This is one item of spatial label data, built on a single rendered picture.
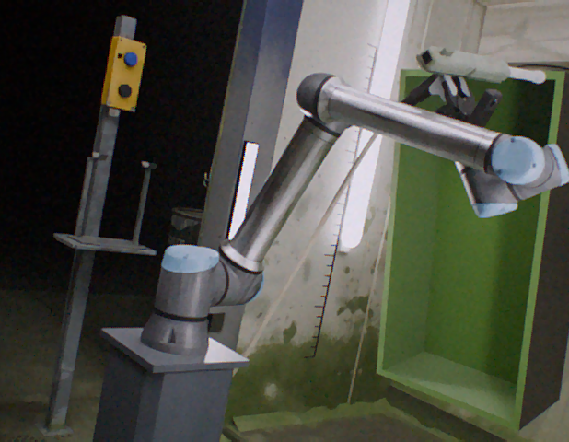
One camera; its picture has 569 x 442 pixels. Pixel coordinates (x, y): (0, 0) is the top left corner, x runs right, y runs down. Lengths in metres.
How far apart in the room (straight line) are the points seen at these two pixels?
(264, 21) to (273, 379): 1.58
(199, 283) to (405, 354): 1.33
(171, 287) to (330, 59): 1.53
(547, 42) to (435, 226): 1.23
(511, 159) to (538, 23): 2.33
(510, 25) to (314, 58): 1.25
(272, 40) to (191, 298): 1.33
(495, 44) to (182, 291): 2.49
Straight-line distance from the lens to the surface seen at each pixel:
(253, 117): 2.68
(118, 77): 2.53
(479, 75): 1.66
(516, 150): 1.36
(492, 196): 1.52
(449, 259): 2.80
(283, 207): 1.79
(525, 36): 3.66
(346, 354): 3.35
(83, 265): 2.62
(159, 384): 1.71
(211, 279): 1.77
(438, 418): 3.51
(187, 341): 1.76
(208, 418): 1.83
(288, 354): 3.06
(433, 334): 2.93
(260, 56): 2.69
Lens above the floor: 1.14
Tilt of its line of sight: 3 degrees down
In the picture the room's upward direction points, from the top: 11 degrees clockwise
